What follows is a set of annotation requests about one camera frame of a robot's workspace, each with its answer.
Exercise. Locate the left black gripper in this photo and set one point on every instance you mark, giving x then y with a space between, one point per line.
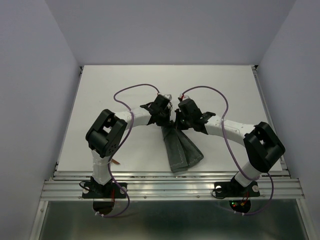
166 123

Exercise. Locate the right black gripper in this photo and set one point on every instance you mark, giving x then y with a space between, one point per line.
178 125

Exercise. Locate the grey cloth napkin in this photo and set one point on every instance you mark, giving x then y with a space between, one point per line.
182 153

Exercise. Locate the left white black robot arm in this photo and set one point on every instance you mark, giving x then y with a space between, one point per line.
104 140

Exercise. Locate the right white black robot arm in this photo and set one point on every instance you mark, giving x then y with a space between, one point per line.
262 146

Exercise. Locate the copper knife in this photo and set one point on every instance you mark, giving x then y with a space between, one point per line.
115 162

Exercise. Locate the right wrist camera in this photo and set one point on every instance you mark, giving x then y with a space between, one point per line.
183 97

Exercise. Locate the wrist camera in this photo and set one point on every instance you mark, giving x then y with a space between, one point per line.
168 96
183 97

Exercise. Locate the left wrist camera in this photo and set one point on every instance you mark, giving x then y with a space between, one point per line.
168 96

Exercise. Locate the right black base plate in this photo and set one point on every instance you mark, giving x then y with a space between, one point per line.
233 189

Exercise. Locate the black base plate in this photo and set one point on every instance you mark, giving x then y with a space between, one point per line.
92 190
233 189

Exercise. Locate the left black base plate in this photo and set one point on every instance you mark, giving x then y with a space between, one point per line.
92 190

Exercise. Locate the aluminium front rail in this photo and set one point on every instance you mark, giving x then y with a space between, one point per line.
165 186

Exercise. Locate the aluminium rail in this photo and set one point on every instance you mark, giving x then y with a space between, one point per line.
165 186
265 112

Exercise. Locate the aluminium right side rail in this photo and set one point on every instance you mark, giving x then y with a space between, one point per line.
265 112

